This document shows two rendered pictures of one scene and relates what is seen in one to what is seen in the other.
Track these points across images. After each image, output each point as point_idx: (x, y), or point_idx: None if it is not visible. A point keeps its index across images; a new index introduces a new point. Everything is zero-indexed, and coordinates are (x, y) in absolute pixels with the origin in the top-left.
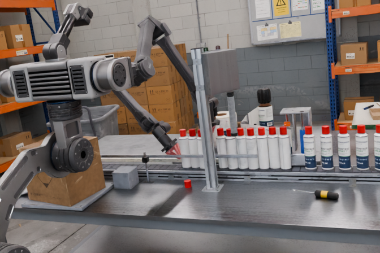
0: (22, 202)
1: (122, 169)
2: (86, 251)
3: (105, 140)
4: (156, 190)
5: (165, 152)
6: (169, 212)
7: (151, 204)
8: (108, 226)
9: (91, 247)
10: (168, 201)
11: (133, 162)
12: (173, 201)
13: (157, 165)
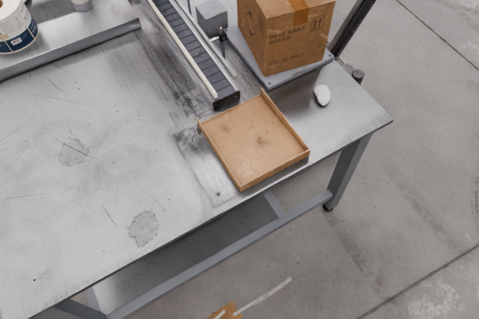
0: (329, 73)
1: (211, 9)
2: (224, 227)
3: (52, 275)
4: None
5: None
6: None
7: None
8: (160, 272)
9: (213, 231)
10: None
11: (147, 83)
12: None
13: (164, 16)
